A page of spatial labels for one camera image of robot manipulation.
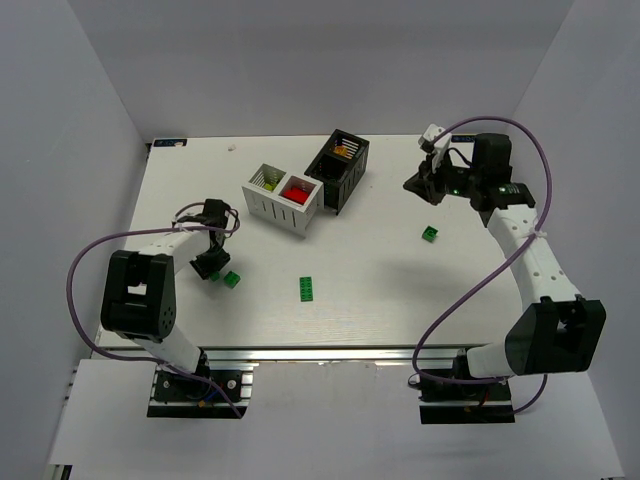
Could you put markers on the green 2x2 lego brick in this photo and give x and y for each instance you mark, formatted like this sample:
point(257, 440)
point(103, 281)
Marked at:
point(231, 279)

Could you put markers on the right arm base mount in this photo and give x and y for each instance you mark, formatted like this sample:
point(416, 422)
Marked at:
point(448, 404)

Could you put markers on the blue corner label right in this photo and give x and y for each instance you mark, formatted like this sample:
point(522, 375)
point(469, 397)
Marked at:
point(463, 138)

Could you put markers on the white two-compartment container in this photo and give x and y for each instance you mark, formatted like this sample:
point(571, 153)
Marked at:
point(273, 208)

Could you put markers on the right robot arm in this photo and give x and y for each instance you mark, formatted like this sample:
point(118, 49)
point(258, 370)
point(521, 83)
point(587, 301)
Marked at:
point(559, 329)

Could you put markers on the yellow oval lego piece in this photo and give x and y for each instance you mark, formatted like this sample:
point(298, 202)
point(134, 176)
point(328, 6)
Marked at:
point(342, 151)

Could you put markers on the red 2x4 lego brick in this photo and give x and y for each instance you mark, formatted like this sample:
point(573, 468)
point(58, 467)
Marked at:
point(296, 195)

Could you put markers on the green 2x4 lego plate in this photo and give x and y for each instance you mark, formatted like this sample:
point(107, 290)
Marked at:
point(306, 292)

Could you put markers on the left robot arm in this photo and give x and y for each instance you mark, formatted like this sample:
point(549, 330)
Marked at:
point(139, 301)

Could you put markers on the green printed lego brick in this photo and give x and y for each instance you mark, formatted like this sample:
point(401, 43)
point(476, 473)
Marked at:
point(429, 234)

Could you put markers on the blue corner label left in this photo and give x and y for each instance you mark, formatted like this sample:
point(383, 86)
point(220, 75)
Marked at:
point(169, 143)

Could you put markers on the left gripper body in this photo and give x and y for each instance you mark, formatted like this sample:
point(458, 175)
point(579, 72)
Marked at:
point(208, 265)

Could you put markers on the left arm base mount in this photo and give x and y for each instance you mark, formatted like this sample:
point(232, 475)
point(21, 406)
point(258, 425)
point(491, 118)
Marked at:
point(225, 396)

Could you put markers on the blue corner label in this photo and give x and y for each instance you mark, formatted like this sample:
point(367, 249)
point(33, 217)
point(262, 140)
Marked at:
point(463, 138)
point(169, 143)

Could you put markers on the black two-compartment container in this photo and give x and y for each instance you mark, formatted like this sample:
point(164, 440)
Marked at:
point(339, 175)

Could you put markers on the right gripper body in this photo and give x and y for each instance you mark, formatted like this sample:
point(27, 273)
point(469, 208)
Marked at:
point(432, 181)

